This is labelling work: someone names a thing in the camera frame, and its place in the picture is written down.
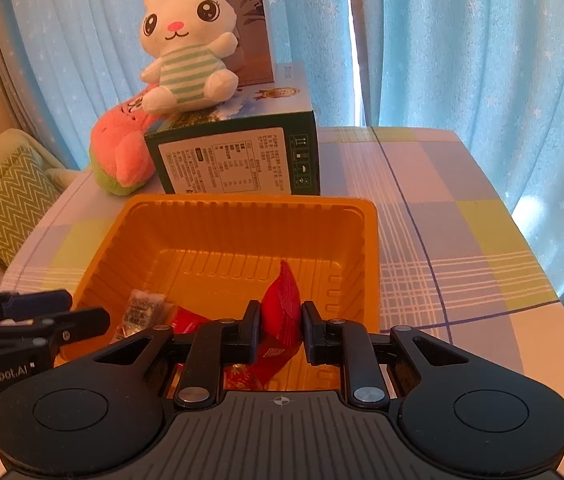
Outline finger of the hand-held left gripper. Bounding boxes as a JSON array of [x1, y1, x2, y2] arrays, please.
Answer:
[[0, 289, 73, 325], [0, 308, 111, 357]]

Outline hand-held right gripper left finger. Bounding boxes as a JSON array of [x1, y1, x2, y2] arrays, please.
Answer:
[[93, 300, 263, 408]]

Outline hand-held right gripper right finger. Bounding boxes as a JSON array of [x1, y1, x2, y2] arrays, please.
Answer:
[[302, 301, 470, 408]]

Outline large red snack packet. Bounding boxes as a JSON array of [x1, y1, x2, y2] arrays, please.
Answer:
[[254, 259, 309, 392]]

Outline clear brown candy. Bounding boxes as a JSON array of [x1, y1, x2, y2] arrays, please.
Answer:
[[114, 289, 169, 343]]

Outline small red snack packet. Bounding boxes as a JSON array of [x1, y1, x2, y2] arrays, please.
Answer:
[[164, 305, 223, 336]]

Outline orange plastic tray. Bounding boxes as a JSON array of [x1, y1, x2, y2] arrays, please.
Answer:
[[54, 194, 380, 396]]

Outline green zigzag cushion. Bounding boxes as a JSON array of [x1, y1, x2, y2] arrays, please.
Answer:
[[0, 147, 63, 268]]

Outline cream sofa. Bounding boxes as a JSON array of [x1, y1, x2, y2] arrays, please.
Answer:
[[0, 127, 80, 291]]

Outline green carton box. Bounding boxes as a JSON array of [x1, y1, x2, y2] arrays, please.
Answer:
[[143, 62, 320, 197]]

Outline pink plush toy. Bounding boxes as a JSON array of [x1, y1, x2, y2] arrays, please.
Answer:
[[89, 87, 163, 197]]

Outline grey curtain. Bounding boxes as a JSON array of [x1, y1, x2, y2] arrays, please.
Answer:
[[0, 0, 83, 171]]

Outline white bunny plush toy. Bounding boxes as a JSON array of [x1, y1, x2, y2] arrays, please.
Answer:
[[141, 0, 240, 115]]

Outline blue star curtain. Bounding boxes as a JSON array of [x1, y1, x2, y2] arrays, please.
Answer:
[[347, 0, 564, 306], [4, 0, 357, 171]]

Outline tall printed box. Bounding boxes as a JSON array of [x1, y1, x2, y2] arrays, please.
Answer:
[[162, 0, 277, 87]]

